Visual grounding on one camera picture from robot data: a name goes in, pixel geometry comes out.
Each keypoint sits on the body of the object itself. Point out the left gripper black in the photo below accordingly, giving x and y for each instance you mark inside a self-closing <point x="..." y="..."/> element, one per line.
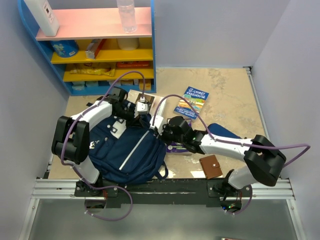
<point x="132" y="116"/>

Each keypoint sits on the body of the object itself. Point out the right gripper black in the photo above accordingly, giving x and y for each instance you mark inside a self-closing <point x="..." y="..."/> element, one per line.
<point x="165" y="127"/>

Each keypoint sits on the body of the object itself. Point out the navy blue student backpack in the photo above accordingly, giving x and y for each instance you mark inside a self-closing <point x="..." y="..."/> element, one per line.
<point x="134" y="158"/>

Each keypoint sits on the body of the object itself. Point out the brown leather wallet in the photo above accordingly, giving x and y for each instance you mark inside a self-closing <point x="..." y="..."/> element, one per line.
<point x="211" y="167"/>

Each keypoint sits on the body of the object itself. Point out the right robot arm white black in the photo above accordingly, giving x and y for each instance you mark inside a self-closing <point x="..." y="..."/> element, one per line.
<point x="264" y="162"/>

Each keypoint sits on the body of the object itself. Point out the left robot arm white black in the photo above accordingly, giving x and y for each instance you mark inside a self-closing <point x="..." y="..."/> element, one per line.
<point x="71" y="141"/>

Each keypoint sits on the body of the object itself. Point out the white coffee photo book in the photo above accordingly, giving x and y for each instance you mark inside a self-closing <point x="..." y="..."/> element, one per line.
<point x="153" y="100"/>

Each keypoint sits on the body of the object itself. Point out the purple paperback book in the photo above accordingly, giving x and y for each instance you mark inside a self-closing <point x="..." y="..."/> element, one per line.
<point x="178" y="147"/>

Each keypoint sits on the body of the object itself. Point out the blue pencil case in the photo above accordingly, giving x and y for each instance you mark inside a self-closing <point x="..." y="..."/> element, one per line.
<point x="221" y="131"/>

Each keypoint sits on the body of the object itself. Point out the blue treehouse book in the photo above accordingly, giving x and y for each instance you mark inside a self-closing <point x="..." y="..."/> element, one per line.
<point x="194" y="100"/>

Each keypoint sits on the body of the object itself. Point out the yellow snack packet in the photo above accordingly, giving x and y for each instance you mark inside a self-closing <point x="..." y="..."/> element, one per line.
<point x="94" y="68"/>

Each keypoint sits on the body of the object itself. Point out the red flat box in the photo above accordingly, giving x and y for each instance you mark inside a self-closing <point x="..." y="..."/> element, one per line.
<point x="132" y="64"/>

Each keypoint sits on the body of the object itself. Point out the blue shelf unit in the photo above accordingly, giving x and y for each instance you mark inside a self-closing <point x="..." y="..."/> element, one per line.
<point x="84" y="25"/>

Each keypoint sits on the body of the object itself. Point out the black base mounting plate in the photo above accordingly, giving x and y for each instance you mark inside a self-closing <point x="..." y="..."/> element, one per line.
<point x="176" y="191"/>

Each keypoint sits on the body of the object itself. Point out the white cylindrical jar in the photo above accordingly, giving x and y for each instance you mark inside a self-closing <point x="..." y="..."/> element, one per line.
<point x="128" y="44"/>

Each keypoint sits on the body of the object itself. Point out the orange white carton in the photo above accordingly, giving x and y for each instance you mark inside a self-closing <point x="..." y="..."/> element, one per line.
<point x="94" y="48"/>

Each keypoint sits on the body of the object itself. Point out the blue snack canister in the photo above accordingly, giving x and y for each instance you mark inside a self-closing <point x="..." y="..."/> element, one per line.
<point x="65" y="48"/>

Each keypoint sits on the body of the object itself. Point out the clear plastic water bottle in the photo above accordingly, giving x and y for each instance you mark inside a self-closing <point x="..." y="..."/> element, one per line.
<point x="126" y="9"/>

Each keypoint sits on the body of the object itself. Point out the white rectangular device box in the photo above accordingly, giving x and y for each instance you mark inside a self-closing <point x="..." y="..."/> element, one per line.
<point x="44" y="16"/>

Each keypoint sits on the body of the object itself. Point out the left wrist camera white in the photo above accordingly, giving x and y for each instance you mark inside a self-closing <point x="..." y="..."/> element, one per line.
<point x="142" y="106"/>

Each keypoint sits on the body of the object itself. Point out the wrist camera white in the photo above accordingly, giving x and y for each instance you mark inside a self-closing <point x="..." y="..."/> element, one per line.
<point x="156" y="124"/>
<point x="142" y="106"/>

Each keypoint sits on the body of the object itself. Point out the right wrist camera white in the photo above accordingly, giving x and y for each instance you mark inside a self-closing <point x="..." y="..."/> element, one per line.
<point x="156" y="124"/>

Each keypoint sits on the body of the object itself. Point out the aluminium rail frame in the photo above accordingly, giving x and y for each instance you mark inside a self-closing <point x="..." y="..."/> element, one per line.
<point x="180" y="208"/>

